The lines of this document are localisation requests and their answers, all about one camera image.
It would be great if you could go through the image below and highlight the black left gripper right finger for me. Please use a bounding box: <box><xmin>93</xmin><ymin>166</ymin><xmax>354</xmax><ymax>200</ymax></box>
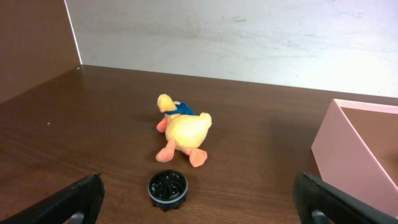
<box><xmin>292</xmin><ymin>172</ymin><xmax>397</xmax><ymax>224</ymax></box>

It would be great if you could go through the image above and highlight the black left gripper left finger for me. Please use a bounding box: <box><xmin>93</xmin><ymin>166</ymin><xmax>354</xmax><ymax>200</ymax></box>
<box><xmin>1</xmin><ymin>173</ymin><xmax>104</xmax><ymax>224</ymax></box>

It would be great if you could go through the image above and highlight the pink open box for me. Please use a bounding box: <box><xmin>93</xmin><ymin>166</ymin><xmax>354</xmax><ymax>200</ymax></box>
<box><xmin>312</xmin><ymin>99</ymin><xmax>397</xmax><ymax>218</ymax></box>

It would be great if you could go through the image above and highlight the yellow plush duck toy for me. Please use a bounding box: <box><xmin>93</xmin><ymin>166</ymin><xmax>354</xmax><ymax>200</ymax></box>
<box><xmin>155</xmin><ymin>94</ymin><xmax>212</xmax><ymax>167</ymax></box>

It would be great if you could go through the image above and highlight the black round knob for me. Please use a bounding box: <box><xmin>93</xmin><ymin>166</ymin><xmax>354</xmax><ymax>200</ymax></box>
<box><xmin>147</xmin><ymin>169</ymin><xmax>188</xmax><ymax>212</ymax></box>

